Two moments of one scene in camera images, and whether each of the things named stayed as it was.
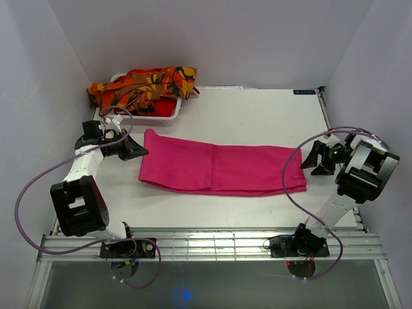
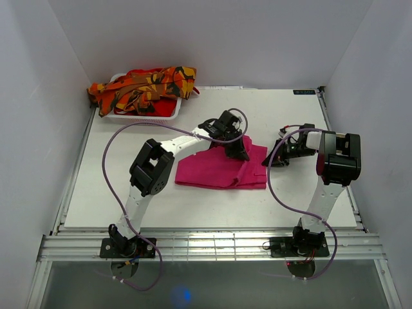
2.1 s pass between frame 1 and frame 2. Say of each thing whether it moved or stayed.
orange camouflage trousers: stayed
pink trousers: moved
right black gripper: moved
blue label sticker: stayed
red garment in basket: stayed
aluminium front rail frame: stayed
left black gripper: moved
